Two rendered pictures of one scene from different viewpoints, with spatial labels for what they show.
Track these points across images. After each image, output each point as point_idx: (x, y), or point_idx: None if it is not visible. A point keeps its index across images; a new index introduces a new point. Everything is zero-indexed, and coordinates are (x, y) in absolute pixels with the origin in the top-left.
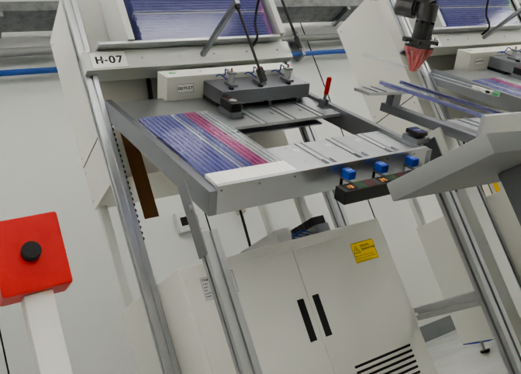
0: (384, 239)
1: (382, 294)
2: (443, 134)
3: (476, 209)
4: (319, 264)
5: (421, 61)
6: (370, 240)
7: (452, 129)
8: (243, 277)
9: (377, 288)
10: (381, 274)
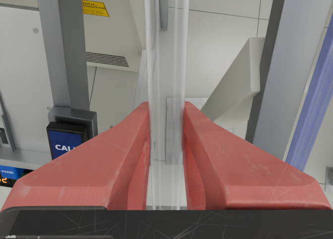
0: (128, 7)
1: (103, 34)
2: (248, 96)
3: (218, 122)
4: None
5: (187, 202)
6: (100, 4)
7: (253, 128)
8: None
9: (97, 30)
10: (108, 26)
